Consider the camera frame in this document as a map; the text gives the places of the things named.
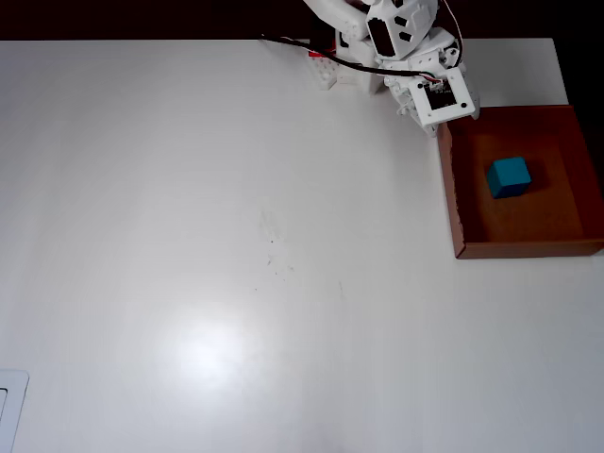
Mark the brown cardboard box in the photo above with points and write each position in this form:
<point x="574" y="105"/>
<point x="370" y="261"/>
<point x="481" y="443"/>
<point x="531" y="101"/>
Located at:
<point x="519" y="226"/>

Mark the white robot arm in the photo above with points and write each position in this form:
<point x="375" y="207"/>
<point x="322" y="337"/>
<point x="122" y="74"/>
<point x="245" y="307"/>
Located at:
<point x="349" y="19"/>

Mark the white studded base block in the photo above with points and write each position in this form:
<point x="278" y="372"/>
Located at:
<point x="325" y="75"/>

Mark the white rounded flat pad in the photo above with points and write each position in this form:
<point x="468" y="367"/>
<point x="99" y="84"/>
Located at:
<point x="14" y="406"/>

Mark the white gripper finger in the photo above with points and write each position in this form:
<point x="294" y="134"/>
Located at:
<point x="475" y="106"/>
<point x="430" y="130"/>

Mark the blue cube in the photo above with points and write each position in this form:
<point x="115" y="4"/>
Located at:
<point x="509" y="177"/>

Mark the white wrist camera plate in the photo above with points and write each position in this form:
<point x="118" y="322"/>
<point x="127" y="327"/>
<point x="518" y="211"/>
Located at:
<point x="441" y="118"/>

